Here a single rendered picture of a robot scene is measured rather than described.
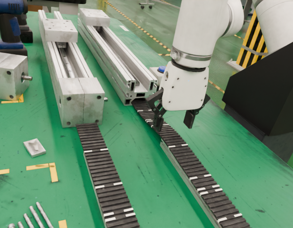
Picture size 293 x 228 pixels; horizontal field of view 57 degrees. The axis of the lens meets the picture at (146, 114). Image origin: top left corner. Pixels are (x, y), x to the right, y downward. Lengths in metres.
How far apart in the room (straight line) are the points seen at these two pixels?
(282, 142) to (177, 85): 0.53
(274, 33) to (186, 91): 0.42
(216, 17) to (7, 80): 0.55
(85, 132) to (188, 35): 0.31
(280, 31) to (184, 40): 0.44
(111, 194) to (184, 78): 0.27
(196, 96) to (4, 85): 0.50
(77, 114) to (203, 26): 0.36
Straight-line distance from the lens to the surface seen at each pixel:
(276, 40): 0.92
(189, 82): 0.57
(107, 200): 0.48
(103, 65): 1.02
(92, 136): 0.61
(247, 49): 4.04
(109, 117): 0.75
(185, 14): 0.53
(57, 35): 1.03
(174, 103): 0.58
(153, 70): 0.95
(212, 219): 0.54
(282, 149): 1.03
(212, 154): 0.70
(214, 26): 0.54
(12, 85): 0.80
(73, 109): 0.67
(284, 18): 0.93
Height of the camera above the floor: 1.18
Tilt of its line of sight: 30 degrees down
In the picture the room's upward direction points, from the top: 11 degrees clockwise
